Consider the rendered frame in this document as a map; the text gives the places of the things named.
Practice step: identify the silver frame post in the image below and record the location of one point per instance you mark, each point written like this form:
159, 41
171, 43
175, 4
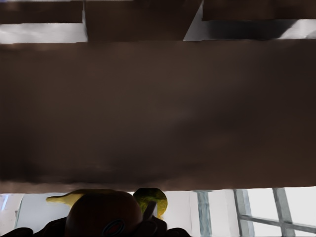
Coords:
42, 33
247, 30

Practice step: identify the grey window frame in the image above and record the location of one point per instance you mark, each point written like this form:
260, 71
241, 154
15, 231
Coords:
243, 209

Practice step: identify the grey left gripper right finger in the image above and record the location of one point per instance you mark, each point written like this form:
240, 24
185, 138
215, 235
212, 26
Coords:
151, 209

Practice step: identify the yellow banana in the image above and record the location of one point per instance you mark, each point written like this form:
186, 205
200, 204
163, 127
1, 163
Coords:
70, 198

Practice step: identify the green yellow pear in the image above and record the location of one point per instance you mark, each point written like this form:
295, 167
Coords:
145, 196

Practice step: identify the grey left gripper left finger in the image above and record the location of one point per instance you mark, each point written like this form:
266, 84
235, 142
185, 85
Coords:
54, 229

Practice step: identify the dark red apple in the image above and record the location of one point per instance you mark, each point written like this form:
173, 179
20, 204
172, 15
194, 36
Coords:
103, 209

